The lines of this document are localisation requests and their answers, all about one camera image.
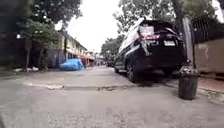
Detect vehicle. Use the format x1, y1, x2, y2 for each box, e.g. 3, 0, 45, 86
105, 59, 115, 68

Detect distant trees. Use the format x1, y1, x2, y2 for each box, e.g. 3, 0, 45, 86
99, 34, 126, 63

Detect black car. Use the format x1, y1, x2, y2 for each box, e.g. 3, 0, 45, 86
113, 18, 188, 84

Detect blue tarpaulin cover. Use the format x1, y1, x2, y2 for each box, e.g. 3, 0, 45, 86
59, 58, 86, 72

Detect grey concrete road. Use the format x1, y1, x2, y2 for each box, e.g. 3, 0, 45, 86
0, 65, 224, 128

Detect row of buildings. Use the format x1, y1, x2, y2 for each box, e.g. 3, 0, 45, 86
43, 31, 106, 69

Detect leafy trees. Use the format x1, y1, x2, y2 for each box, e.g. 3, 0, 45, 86
113, 0, 224, 34

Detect black bin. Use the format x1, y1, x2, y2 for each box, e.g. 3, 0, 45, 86
177, 64, 199, 101

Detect grey pole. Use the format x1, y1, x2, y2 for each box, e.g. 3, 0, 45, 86
181, 16, 196, 69

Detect dark trees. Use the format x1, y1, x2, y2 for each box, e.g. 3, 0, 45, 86
0, 0, 84, 69

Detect grey roadside verge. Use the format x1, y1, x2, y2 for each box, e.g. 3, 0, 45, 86
0, 66, 61, 79

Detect concrete roadside strip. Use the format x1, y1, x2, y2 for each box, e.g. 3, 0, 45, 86
163, 76, 224, 106

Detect fence on brown wall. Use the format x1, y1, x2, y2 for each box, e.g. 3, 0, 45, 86
191, 14, 224, 76

